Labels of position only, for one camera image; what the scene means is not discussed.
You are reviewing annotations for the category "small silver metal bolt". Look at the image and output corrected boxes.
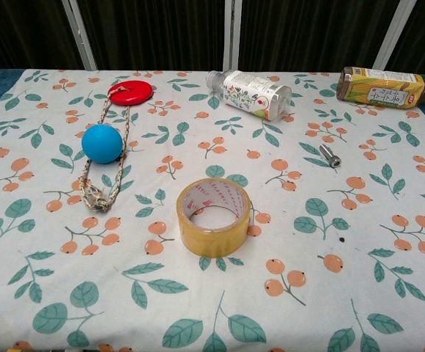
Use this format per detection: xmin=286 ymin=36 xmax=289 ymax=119
xmin=319 ymin=144 xmax=340 ymax=169

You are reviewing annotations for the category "yellow packing tape roll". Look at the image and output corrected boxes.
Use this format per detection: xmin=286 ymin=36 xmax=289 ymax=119
xmin=176 ymin=177 xmax=252 ymax=258

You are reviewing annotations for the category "clear floral label bottle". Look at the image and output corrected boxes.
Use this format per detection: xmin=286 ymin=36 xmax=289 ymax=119
xmin=206 ymin=69 xmax=293 ymax=122

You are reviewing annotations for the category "blue ball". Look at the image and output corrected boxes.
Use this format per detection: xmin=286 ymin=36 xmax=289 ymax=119
xmin=81 ymin=123 xmax=124 ymax=165

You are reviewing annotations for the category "red plastic disc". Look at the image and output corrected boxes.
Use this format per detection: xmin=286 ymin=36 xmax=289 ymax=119
xmin=110 ymin=81 xmax=154 ymax=107

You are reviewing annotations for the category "floral patterned tablecloth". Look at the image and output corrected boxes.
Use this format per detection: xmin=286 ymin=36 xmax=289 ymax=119
xmin=0 ymin=68 xmax=425 ymax=352

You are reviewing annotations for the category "yellow label tea bottle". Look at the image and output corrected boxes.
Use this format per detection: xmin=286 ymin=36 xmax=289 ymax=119
xmin=336 ymin=66 xmax=425 ymax=110

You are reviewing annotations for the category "braided beige rope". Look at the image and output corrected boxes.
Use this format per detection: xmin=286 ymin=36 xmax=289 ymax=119
xmin=78 ymin=86 xmax=134 ymax=213

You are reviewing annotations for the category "white metal frame post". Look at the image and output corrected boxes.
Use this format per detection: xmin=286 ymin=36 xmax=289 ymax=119
xmin=60 ymin=0 xmax=99 ymax=71
xmin=372 ymin=0 xmax=418 ymax=70
xmin=221 ymin=0 xmax=243 ymax=73

